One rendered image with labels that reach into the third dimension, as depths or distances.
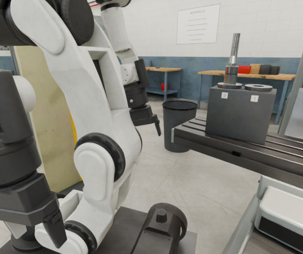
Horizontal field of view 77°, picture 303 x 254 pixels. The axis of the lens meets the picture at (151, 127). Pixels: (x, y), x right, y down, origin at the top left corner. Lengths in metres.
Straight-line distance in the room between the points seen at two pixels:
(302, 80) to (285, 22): 3.97
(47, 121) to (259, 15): 4.62
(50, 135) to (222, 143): 1.45
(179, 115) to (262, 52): 3.13
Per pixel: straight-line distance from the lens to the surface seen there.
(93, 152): 0.46
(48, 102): 1.78
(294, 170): 0.76
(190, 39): 5.80
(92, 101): 0.47
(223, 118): 0.79
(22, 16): 0.52
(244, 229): 1.53
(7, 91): 0.32
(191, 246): 1.09
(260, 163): 0.77
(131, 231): 0.91
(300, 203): 0.76
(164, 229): 0.86
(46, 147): 1.87
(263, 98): 0.76
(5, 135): 0.33
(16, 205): 0.39
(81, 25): 0.52
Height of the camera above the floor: 1.26
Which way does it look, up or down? 21 degrees down
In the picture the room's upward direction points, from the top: straight up
